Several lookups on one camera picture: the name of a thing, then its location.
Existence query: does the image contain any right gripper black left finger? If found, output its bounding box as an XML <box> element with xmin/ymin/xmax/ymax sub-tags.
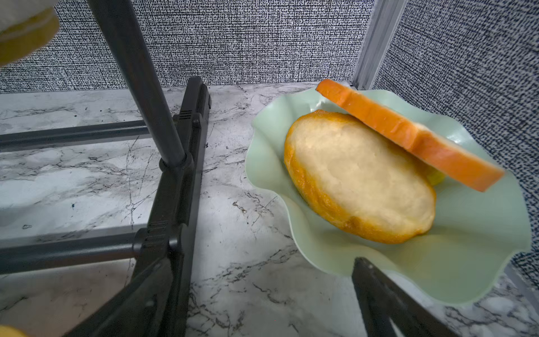
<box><xmin>66</xmin><ymin>258</ymin><xmax>173</xmax><ymax>336</ymax></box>

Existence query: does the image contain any yellow striped towel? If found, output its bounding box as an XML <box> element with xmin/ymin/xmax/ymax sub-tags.
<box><xmin>1</xmin><ymin>0</ymin><xmax>60</xmax><ymax>67</ymax></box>

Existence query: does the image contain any round bread bun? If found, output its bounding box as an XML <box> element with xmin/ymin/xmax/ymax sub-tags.
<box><xmin>284</xmin><ymin>110</ymin><xmax>436</xmax><ymax>244</ymax></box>

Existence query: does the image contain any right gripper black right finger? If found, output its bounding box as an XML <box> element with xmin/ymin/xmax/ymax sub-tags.
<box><xmin>352</xmin><ymin>258</ymin><xmax>456</xmax><ymax>336</ymax></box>

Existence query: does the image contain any pale green wavy plate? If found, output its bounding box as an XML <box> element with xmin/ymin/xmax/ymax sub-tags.
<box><xmin>246</xmin><ymin>89</ymin><xmax>532</xmax><ymax>305</ymax></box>

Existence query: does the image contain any black clothes rack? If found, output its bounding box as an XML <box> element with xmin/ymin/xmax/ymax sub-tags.
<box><xmin>1</xmin><ymin>1</ymin><xmax>211</xmax><ymax>336</ymax></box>

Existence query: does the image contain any orange crust bread slice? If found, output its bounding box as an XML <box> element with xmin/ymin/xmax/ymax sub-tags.
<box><xmin>316</xmin><ymin>79</ymin><xmax>505</xmax><ymax>192</ymax></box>

